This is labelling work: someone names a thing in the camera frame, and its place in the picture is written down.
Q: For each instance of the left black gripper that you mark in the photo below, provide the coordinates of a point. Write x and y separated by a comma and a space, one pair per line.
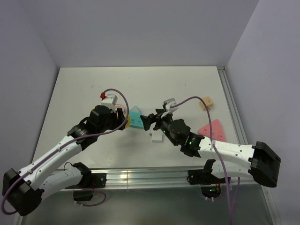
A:
120, 120

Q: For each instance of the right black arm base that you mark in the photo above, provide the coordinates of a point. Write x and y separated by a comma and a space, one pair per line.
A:
212, 188

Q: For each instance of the pink triangular power strip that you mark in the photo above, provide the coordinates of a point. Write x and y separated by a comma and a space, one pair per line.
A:
217, 131

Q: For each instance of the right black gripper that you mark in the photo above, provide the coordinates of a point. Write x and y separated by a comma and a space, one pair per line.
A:
147, 120

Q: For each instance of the beige cube socket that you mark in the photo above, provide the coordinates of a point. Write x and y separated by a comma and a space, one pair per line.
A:
206, 103

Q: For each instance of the aluminium rail frame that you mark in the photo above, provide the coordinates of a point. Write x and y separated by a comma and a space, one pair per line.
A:
146, 182

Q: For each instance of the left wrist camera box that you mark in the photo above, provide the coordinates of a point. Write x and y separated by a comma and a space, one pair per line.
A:
108, 100

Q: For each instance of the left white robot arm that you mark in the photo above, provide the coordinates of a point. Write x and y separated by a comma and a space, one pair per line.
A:
25, 189

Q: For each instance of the teal triangular power strip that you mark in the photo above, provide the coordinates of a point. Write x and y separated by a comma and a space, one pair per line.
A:
135, 120

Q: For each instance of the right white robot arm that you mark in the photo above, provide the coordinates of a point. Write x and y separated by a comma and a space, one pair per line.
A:
222, 159

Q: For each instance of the white charger adapter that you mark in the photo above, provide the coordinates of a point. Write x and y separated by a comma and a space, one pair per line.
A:
156, 137

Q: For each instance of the yellow cube socket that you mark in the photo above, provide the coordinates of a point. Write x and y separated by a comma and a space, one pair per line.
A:
128, 122

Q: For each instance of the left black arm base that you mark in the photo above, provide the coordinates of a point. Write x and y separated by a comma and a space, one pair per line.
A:
97, 180

